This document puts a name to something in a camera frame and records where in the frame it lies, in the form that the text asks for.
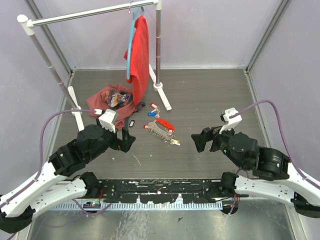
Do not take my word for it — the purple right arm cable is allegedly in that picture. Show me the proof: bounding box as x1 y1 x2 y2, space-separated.
231 99 320 191

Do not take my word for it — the red hanging t-shirt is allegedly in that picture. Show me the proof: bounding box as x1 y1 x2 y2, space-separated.
123 16 150 104

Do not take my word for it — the key with black tag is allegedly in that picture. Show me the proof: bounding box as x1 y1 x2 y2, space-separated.
128 120 135 128

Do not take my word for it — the white metal clothes rack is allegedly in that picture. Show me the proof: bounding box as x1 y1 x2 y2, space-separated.
16 0 173 132

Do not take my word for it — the blue clothes hanger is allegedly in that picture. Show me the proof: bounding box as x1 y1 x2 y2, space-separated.
126 6 145 81

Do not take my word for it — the key with blue tag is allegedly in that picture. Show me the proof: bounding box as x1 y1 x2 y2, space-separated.
147 111 160 119

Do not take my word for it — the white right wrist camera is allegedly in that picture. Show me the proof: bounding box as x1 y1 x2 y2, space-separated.
219 107 242 134

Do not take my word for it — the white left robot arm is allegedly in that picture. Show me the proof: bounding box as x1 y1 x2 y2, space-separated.
0 124 136 234

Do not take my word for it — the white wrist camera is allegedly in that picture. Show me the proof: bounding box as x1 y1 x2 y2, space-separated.
95 109 119 133
219 107 242 134

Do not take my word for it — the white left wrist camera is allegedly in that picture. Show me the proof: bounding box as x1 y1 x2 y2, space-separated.
95 109 119 133

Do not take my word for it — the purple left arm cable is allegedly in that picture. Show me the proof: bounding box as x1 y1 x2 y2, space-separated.
0 109 98 207

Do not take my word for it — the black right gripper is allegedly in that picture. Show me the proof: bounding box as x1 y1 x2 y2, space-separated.
190 120 245 169

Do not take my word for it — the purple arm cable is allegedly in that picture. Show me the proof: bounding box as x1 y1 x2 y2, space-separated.
0 109 98 207
231 99 320 191

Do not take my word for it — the perforated cable duct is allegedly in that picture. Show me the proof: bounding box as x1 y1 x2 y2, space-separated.
51 199 223 212

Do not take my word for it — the key with yellow tag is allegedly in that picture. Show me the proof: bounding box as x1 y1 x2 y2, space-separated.
170 139 181 146

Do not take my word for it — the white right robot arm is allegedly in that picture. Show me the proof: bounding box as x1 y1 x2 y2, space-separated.
191 126 320 219

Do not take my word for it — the red carabiner keyring with chain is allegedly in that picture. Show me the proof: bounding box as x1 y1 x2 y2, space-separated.
145 118 175 141

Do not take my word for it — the small circuit board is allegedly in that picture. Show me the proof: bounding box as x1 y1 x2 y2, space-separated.
83 201 101 209

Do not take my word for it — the crumpled maroon t-shirt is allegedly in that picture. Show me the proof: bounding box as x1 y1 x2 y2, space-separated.
86 84 146 130

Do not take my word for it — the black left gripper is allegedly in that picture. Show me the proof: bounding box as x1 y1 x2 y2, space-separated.
87 117 136 162

